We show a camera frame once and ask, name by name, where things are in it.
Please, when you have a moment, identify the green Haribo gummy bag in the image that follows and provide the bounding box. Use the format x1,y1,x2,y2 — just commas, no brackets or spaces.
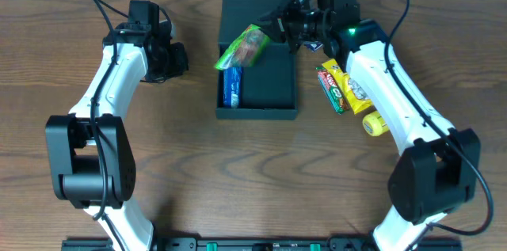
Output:
215,24,271,70

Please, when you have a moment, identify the black gift box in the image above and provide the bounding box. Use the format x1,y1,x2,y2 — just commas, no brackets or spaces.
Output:
215,0,298,120

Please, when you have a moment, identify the blue Oreo cookie pack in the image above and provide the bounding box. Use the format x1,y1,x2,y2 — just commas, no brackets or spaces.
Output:
223,67,242,108

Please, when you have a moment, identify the yellow sunflower seed bag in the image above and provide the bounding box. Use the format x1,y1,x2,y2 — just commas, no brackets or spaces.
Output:
322,59,373,114

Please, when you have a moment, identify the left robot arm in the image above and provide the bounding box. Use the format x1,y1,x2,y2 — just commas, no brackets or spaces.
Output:
45,0,189,250

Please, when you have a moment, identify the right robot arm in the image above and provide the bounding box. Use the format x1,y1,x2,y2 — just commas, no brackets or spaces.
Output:
258,0,484,250

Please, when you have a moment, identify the dark blue Dairy Milk bar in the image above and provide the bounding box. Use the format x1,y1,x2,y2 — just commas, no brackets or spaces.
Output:
303,41,322,52

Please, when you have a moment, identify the red green KitKat bar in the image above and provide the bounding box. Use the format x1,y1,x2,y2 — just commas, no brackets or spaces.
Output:
315,67,349,115

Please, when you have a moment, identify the yellow plastic candy canister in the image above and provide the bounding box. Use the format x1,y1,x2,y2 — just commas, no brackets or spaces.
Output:
362,111,389,137

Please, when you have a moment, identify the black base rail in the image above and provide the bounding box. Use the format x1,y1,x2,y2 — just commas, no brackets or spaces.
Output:
61,237,463,251

